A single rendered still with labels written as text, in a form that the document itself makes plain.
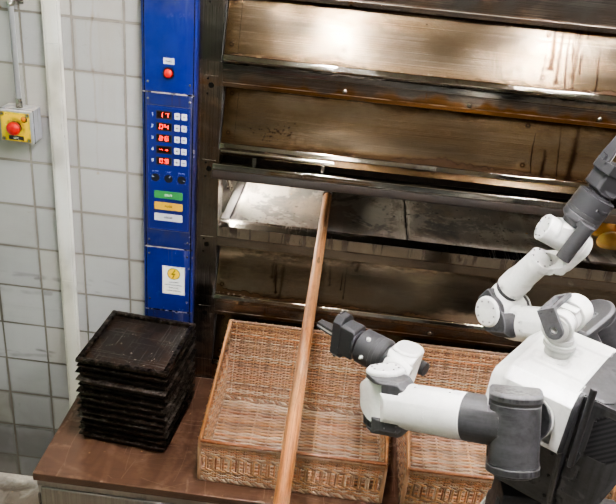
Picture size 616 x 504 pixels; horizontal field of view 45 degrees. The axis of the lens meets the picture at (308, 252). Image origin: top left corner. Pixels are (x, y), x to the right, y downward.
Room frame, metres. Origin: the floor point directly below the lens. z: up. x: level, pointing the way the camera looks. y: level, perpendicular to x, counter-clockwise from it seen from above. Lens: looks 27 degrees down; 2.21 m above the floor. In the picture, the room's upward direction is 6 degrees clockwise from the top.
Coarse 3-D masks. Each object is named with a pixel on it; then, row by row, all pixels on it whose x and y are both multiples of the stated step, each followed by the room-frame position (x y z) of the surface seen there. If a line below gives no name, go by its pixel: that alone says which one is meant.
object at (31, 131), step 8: (8, 104) 2.17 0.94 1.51; (0, 112) 2.12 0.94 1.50; (8, 112) 2.12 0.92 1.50; (16, 112) 2.12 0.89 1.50; (24, 112) 2.12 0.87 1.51; (32, 112) 2.13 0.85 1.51; (0, 120) 2.12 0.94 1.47; (8, 120) 2.12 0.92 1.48; (16, 120) 2.12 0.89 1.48; (32, 120) 2.12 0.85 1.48; (40, 120) 2.18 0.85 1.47; (0, 128) 2.12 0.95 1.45; (24, 128) 2.12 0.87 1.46; (32, 128) 2.12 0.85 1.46; (40, 128) 2.18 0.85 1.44; (8, 136) 2.12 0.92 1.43; (16, 136) 2.12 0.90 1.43; (24, 136) 2.12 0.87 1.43; (32, 136) 2.12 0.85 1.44; (40, 136) 2.17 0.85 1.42
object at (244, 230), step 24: (264, 240) 2.16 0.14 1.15; (288, 240) 2.15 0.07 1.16; (312, 240) 2.15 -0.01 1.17; (336, 240) 2.15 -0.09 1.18; (360, 240) 2.16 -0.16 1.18; (384, 240) 2.18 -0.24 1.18; (408, 240) 2.19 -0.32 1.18; (456, 264) 2.13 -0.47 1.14; (480, 264) 2.13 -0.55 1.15; (504, 264) 2.13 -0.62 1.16; (600, 264) 2.15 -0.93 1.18
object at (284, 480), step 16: (320, 224) 2.19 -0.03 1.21; (320, 240) 2.07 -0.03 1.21; (320, 256) 1.97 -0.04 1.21; (320, 272) 1.88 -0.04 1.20; (304, 320) 1.62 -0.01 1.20; (304, 336) 1.54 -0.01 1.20; (304, 352) 1.47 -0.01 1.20; (304, 368) 1.41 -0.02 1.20; (304, 384) 1.36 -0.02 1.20; (288, 416) 1.24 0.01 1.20; (288, 432) 1.19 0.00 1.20; (288, 448) 1.14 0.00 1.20; (288, 464) 1.10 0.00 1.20; (288, 480) 1.06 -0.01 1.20; (288, 496) 1.02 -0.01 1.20
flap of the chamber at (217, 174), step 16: (224, 176) 2.02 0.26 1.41; (240, 176) 2.02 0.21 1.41; (256, 176) 2.02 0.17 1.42; (272, 176) 2.02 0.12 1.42; (352, 176) 2.17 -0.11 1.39; (352, 192) 2.00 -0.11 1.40; (368, 192) 2.00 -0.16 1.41; (384, 192) 2.00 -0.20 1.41; (400, 192) 2.00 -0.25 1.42; (496, 192) 2.16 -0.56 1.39; (480, 208) 1.98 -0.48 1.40; (496, 208) 1.98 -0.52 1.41; (512, 208) 1.98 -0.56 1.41; (528, 208) 1.98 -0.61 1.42; (544, 208) 1.98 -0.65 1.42
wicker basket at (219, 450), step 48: (240, 336) 2.12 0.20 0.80; (288, 336) 2.12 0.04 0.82; (240, 384) 2.07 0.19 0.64; (288, 384) 2.07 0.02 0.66; (336, 384) 2.07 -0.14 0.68; (240, 432) 1.89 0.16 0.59; (336, 432) 1.93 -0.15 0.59; (240, 480) 1.67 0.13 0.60; (336, 480) 1.71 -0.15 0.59; (384, 480) 1.64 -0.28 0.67
